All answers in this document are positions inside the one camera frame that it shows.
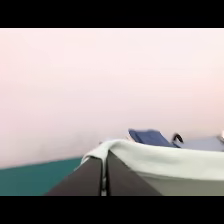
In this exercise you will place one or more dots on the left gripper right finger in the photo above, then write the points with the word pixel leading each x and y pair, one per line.
pixel 125 181

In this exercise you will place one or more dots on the blue garment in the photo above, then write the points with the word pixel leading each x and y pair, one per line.
pixel 150 136

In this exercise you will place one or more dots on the white garment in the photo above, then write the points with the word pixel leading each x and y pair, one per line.
pixel 173 163

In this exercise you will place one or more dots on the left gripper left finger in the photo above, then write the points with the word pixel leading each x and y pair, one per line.
pixel 83 180

